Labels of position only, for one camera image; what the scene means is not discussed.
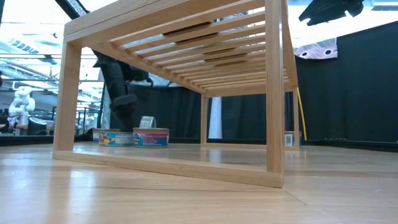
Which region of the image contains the teal orange label can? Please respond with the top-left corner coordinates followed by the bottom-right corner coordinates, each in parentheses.
top-left (98, 131), bottom-right (134, 147)

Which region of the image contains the pink salmon pull-tab can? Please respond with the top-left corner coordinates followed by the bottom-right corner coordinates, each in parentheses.
top-left (284, 131), bottom-right (302, 147)
top-left (132, 127), bottom-right (170, 149)
top-left (92, 128), bottom-right (121, 142)

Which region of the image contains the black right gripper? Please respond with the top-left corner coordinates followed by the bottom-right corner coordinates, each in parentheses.
top-left (298, 0), bottom-right (365, 26)

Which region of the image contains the yellow cable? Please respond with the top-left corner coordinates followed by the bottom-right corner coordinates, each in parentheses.
top-left (297, 86), bottom-right (308, 141)

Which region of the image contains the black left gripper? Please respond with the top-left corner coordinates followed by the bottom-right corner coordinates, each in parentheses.
top-left (93, 52), bottom-right (153, 133)

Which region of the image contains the white hanging cloth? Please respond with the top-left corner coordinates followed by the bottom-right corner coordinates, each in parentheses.
top-left (207, 96), bottom-right (223, 140)

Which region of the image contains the wooden slatted shelf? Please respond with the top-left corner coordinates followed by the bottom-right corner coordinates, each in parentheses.
top-left (52, 0), bottom-right (301, 189)

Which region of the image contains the black round device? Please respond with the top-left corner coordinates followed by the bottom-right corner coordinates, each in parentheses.
top-left (27, 116), bottom-right (48, 136)

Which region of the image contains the white robot figure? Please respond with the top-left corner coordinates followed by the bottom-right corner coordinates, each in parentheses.
top-left (7, 86), bottom-right (37, 127)

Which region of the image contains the black curtain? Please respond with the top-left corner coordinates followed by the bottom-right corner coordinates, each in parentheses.
top-left (109, 84), bottom-right (203, 144)
top-left (220, 93), bottom-right (289, 144)
top-left (295, 20), bottom-right (398, 146)

